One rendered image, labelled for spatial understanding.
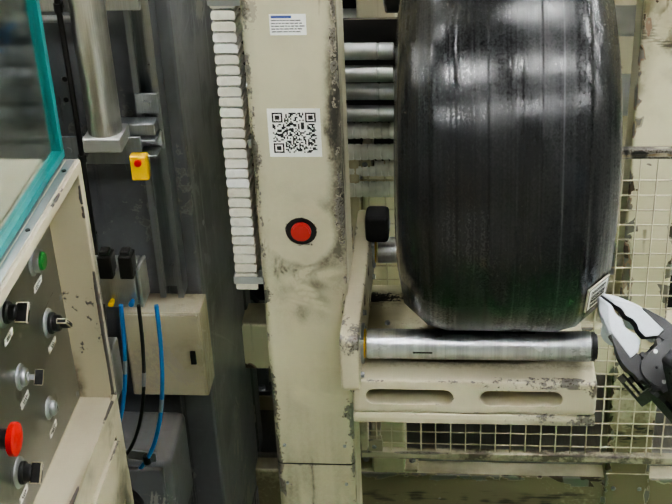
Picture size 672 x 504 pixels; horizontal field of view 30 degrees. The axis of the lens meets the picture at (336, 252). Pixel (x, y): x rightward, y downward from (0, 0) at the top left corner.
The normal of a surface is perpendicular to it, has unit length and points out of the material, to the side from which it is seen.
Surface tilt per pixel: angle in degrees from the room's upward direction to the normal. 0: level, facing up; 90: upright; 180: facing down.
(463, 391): 90
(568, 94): 54
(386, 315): 0
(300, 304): 90
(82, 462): 0
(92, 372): 90
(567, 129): 63
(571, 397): 90
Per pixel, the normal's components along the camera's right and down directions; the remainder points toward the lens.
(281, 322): -0.08, 0.50
